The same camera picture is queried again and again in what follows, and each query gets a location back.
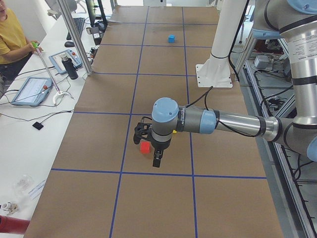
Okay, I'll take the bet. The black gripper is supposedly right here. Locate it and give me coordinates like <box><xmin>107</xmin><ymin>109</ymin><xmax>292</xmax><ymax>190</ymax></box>
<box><xmin>133</xmin><ymin>117</ymin><xmax>163</xmax><ymax>168</ymax></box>

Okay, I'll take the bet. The red cube block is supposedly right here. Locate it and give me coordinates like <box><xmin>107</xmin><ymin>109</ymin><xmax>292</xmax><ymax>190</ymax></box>
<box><xmin>140</xmin><ymin>141</ymin><xmax>151</xmax><ymax>154</ymax></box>

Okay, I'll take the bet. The blue cube block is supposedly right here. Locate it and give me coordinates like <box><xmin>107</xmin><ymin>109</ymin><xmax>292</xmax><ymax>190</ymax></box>
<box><xmin>168</xmin><ymin>34</ymin><xmax>176</xmax><ymax>44</ymax></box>

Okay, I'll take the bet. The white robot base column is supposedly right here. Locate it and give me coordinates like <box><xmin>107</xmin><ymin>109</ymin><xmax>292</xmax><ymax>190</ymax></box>
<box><xmin>196</xmin><ymin>0</ymin><xmax>249</xmax><ymax>88</ymax></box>

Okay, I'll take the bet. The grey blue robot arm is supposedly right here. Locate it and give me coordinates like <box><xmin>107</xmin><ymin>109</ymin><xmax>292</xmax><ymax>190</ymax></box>
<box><xmin>132</xmin><ymin>0</ymin><xmax>317</xmax><ymax>167</ymax></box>

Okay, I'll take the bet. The black water bottle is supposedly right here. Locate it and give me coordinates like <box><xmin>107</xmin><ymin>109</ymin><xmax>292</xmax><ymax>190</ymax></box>
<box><xmin>61</xmin><ymin>54</ymin><xmax>78</xmax><ymax>80</ymax></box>

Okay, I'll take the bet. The small black square pad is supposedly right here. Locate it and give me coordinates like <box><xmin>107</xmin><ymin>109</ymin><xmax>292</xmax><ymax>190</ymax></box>
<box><xmin>32</xmin><ymin>121</ymin><xmax>44</xmax><ymax>130</ymax></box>

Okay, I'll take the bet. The near teach pendant tablet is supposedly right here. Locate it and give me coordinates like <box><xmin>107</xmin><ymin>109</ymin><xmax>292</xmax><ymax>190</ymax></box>
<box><xmin>11</xmin><ymin>77</ymin><xmax>53</xmax><ymax>107</ymax></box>

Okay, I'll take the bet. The teach pendant tablet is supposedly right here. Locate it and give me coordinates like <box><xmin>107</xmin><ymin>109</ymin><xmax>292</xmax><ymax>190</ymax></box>
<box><xmin>49</xmin><ymin>49</ymin><xmax>82</xmax><ymax>74</ymax></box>
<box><xmin>11</xmin><ymin>77</ymin><xmax>53</xmax><ymax>107</ymax></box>

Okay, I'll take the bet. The far teach pendant tablet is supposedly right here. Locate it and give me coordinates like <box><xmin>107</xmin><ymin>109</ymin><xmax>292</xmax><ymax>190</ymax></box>
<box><xmin>49</xmin><ymin>49</ymin><xmax>82</xmax><ymax>74</ymax></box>

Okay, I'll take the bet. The black computer mouse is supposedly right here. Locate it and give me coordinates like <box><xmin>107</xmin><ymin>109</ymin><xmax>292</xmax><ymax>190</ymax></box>
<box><xmin>64</xmin><ymin>41</ymin><xmax>75</xmax><ymax>48</ymax></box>

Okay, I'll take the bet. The clear plastic bag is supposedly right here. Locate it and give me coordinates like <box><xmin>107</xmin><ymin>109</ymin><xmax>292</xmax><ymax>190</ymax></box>
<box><xmin>12</xmin><ymin>174</ymin><xmax>34</xmax><ymax>198</ymax></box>

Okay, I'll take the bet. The black keyboard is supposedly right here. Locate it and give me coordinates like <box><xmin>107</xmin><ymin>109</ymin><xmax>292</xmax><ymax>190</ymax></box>
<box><xmin>73</xmin><ymin>17</ymin><xmax>85</xmax><ymax>39</ymax></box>

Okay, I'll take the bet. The white keyring item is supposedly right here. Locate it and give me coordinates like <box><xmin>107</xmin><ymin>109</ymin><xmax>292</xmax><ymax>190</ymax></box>
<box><xmin>0</xmin><ymin>202</ymin><xmax>19</xmax><ymax>216</ymax></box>

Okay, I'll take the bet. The red cylinder object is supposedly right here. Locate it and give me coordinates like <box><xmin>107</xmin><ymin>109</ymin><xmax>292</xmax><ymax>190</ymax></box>
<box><xmin>0</xmin><ymin>215</ymin><xmax>30</xmax><ymax>235</ymax></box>

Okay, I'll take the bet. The person in yellow shirt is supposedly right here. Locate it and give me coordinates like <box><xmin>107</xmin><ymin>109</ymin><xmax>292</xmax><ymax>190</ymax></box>
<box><xmin>0</xmin><ymin>0</ymin><xmax>44</xmax><ymax>82</ymax></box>

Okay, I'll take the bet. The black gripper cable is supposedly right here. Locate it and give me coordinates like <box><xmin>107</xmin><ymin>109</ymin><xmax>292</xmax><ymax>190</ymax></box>
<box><xmin>184</xmin><ymin>85</ymin><xmax>260</xmax><ymax>137</ymax></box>

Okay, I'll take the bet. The grey box under frame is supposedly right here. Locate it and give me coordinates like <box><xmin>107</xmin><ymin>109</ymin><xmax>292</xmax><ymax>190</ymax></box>
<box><xmin>254</xmin><ymin>55</ymin><xmax>272</xmax><ymax>69</ymax></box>

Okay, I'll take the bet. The grabber stick green handle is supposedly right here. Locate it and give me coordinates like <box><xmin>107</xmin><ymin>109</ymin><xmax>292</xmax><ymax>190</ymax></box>
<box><xmin>31</xmin><ymin>41</ymin><xmax>74</xmax><ymax>106</ymax></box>

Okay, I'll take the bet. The aluminium frame post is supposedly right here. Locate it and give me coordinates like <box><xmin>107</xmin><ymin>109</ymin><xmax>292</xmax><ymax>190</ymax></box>
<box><xmin>56</xmin><ymin>0</ymin><xmax>92</xmax><ymax>76</ymax></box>

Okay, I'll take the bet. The aluminium side rail frame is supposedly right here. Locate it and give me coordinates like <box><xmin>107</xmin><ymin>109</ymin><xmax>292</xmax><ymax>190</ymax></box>
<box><xmin>239</xmin><ymin>35</ymin><xmax>317</xmax><ymax>238</ymax></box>

